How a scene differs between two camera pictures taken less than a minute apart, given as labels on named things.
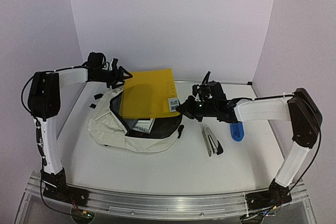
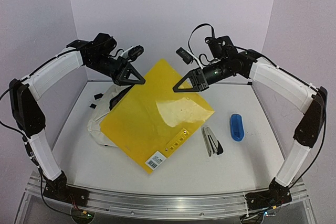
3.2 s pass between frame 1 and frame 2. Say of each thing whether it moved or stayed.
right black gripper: moved
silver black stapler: stayed
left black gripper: moved
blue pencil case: stayed
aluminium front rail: stayed
